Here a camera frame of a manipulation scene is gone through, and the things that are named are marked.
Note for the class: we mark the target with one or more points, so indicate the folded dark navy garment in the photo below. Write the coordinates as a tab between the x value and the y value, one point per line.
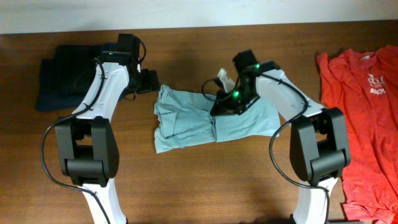
65	79

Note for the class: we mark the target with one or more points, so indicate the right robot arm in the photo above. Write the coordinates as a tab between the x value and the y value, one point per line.
319	146

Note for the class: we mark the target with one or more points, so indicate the red t-shirt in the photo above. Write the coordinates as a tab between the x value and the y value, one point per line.
364	87

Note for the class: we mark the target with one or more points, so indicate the light blue t-shirt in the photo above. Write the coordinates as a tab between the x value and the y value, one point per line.
185	120

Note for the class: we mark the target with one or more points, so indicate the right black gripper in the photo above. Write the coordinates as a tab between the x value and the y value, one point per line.
225	109

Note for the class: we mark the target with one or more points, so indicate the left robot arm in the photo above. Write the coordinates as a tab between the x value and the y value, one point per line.
87	148

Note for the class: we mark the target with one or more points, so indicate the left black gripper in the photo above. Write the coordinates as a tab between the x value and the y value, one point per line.
150	81

